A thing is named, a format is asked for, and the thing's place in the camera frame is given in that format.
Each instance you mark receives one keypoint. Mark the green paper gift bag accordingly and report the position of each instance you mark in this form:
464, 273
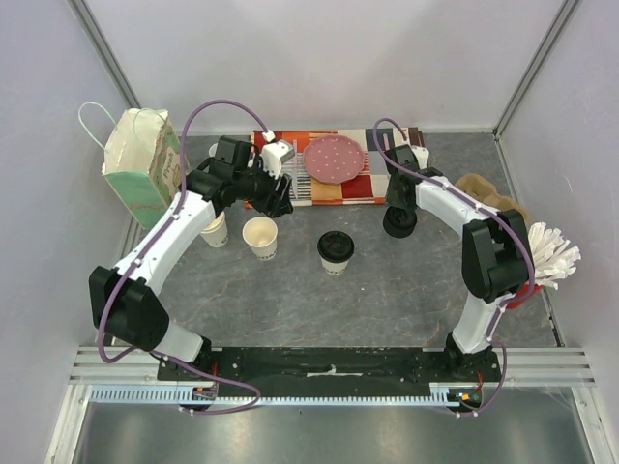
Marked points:
142, 163

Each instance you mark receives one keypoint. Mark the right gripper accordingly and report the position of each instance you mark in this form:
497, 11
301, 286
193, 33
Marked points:
398, 208

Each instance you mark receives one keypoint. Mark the pink dotted plate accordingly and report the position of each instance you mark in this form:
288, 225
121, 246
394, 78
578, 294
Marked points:
334, 159

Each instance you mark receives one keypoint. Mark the red straw holder cup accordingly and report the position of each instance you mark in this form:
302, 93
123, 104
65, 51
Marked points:
523, 294

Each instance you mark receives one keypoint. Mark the white wrapped straws bundle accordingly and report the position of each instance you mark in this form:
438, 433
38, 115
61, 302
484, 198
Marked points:
554, 257

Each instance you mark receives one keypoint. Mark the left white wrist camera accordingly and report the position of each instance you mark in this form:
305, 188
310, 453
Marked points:
275, 153

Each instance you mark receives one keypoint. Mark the small grey cup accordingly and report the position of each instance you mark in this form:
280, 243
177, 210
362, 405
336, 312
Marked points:
212, 150

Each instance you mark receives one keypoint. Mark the white paper cup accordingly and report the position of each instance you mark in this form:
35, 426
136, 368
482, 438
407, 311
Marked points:
216, 233
333, 269
260, 234

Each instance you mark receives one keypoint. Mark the black coffee cup lid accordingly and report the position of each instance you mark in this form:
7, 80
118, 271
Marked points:
335, 246

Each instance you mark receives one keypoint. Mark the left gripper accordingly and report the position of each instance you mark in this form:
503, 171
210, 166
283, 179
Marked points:
275, 204

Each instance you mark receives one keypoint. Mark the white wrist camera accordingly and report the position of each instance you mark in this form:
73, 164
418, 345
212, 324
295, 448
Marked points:
275, 153
413, 158

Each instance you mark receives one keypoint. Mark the colourful patchwork placemat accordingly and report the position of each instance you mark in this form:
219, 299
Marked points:
369, 187

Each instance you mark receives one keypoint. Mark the cardboard cup carrier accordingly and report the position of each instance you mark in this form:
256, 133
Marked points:
485, 192

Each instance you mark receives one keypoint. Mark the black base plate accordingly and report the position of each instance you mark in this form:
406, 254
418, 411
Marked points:
254, 364

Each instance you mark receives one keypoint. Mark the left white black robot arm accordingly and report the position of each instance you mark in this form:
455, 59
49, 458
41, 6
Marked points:
125, 298

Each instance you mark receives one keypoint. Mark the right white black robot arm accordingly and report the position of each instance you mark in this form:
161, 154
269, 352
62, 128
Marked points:
496, 258

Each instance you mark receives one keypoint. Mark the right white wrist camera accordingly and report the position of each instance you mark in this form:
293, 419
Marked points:
413, 158

